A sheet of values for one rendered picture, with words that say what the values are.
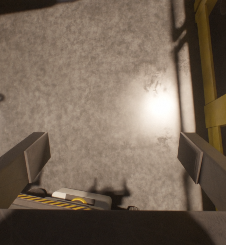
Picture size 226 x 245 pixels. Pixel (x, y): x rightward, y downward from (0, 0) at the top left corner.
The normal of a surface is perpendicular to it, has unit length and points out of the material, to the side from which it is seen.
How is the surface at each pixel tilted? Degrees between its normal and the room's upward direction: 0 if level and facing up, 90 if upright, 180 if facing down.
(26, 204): 0
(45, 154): 97
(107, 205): 0
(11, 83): 0
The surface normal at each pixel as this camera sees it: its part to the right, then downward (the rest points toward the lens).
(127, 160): -0.14, -0.12
